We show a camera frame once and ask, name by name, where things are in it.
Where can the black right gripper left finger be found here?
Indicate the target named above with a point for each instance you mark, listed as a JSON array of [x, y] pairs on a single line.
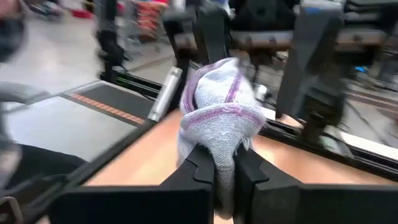
[[155, 205]]

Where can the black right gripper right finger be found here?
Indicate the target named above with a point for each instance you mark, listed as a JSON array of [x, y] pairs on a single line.
[[295, 205]]

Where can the white towel purple stripes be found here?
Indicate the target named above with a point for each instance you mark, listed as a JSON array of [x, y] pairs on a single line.
[[220, 124]]

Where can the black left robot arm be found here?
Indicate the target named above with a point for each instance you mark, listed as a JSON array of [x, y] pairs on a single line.
[[311, 77]]

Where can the silver metal cylinder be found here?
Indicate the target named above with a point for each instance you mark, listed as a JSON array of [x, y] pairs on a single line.
[[164, 93]]

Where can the black table frame rail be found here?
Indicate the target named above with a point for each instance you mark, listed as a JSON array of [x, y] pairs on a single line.
[[357, 155]]

